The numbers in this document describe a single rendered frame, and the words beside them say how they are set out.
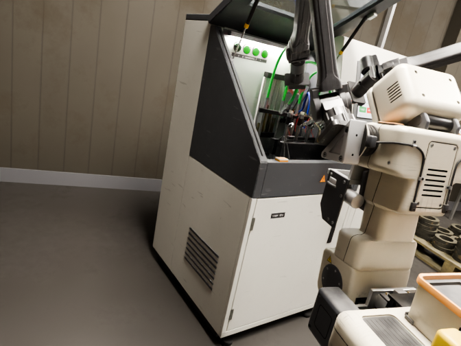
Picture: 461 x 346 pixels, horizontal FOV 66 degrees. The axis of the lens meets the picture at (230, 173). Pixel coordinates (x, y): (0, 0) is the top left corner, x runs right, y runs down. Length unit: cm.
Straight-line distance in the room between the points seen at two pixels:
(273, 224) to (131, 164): 203
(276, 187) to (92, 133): 212
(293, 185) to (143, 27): 208
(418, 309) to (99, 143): 285
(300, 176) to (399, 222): 62
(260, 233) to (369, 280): 60
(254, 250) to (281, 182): 33
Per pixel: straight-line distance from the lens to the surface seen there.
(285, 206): 163
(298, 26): 129
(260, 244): 164
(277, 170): 150
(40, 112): 332
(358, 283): 114
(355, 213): 207
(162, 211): 226
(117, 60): 322
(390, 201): 105
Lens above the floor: 130
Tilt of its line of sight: 17 degrees down
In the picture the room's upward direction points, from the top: 12 degrees clockwise
